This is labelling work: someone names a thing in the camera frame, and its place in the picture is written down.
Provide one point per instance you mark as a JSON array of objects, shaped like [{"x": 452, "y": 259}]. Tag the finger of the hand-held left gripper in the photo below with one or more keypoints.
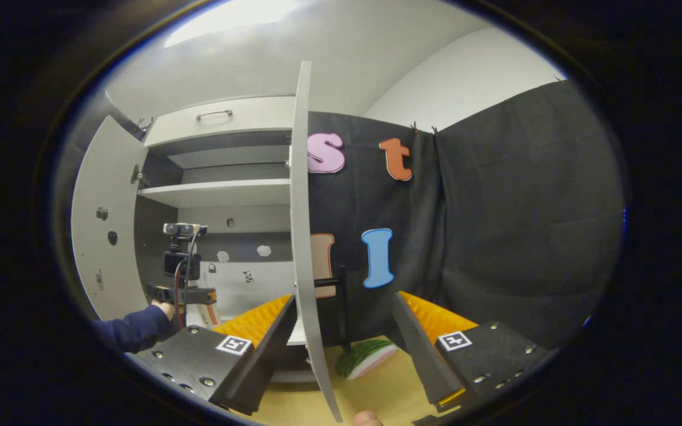
[{"x": 202, "y": 295}]

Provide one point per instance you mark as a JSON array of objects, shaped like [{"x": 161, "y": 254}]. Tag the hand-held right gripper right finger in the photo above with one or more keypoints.
[{"x": 421, "y": 349}]

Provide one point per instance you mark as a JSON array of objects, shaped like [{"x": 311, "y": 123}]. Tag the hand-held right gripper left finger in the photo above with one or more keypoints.
[{"x": 270, "y": 349}]

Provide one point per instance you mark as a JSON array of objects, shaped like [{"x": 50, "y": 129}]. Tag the cabinet door with camera sticker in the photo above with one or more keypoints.
[{"x": 104, "y": 266}]

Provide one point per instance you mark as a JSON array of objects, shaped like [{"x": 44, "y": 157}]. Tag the cabinet door with cat sticker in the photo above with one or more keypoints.
[{"x": 301, "y": 207}]

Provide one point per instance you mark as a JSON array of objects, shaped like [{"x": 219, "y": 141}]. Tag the white and grey cabinet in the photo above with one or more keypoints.
[{"x": 246, "y": 219}]

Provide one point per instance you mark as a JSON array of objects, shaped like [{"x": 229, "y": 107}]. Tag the white cabinet shelf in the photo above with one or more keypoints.
[{"x": 216, "y": 192}]

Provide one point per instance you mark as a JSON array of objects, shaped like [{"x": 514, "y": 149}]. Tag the metal door hinge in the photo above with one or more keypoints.
[{"x": 138, "y": 176}]

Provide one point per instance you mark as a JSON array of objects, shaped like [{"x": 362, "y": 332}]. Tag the watermelon slice toy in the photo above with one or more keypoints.
[{"x": 362, "y": 358}]

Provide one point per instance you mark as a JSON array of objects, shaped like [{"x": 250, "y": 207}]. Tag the white drawer front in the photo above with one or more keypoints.
[{"x": 246, "y": 121}]

